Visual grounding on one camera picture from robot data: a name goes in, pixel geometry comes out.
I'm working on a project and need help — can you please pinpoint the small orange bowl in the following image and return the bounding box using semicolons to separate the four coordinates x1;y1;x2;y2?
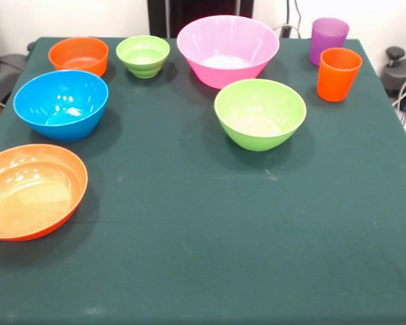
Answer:
48;37;110;78

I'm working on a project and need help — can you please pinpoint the black rounded base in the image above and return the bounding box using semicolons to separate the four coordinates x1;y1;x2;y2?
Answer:
380;57;406;112

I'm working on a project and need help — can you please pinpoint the dark green tablecloth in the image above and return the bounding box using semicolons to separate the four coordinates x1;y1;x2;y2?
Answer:
0;36;406;325

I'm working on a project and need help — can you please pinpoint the black hanging cable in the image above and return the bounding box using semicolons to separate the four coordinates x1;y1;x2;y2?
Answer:
292;0;304;39

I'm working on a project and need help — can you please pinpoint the large green bowl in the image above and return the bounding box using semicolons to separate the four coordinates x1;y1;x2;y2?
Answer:
214;79;307;152

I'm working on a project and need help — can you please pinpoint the purple cup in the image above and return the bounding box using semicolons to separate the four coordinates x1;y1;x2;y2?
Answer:
309;18;351;67

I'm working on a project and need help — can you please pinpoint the large pink bowl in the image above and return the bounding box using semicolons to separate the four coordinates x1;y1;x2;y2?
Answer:
176;15;280;90

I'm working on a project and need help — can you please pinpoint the black clamp knob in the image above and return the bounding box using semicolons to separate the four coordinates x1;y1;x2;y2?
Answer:
385;46;406;68

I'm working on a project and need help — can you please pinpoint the small green ribbed bowl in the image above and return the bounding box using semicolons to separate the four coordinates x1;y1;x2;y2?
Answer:
116;35;171;79

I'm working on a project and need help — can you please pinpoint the dark grey chair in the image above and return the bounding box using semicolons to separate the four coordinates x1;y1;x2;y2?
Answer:
0;53;28;106

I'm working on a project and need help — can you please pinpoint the orange cup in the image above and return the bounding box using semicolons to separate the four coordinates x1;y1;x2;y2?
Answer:
317;47;363;103

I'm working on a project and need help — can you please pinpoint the blue bowl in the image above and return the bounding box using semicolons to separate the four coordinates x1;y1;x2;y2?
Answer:
13;70;110;143

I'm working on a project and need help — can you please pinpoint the wide shallow orange bowl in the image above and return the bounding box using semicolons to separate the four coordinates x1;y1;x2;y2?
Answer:
0;144;89;242

